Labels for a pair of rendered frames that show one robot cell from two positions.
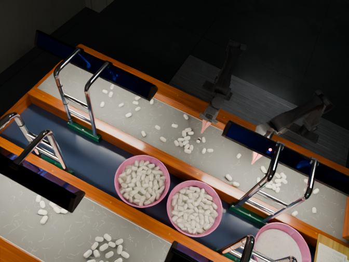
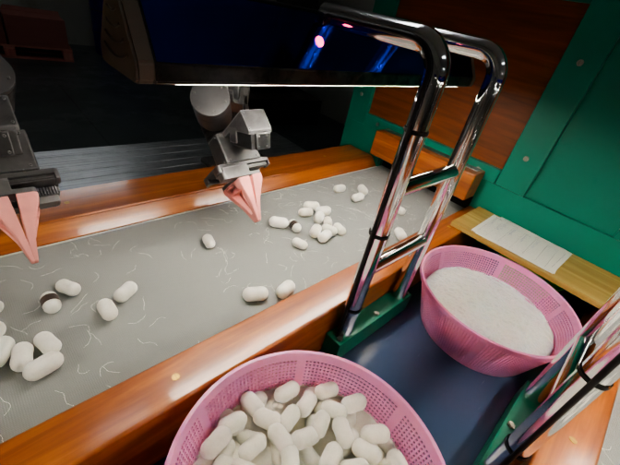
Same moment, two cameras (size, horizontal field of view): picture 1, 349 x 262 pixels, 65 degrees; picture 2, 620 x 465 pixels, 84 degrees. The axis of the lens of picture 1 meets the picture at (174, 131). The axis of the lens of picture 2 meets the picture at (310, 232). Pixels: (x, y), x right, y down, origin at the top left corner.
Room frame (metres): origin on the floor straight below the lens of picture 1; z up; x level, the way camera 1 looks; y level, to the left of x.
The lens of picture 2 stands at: (0.40, -0.03, 1.12)
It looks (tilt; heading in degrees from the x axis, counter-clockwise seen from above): 33 degrees down; 298
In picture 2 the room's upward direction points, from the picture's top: 13 degrees clockwise
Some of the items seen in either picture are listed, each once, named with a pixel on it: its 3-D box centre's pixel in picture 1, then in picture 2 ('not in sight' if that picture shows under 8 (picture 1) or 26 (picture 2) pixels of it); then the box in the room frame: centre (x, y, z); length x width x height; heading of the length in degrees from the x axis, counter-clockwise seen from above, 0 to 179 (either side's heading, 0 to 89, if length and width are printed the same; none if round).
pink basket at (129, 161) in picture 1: (142, 183); not in sight; (0.48, 0.09, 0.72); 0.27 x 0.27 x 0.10
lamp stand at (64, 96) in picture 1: (88, 97); not in sight; (0.77, 0.46, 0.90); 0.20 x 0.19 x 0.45; 77
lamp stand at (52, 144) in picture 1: (32, 161); not in sight; (0.38, 0.54, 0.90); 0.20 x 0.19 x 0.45; 77
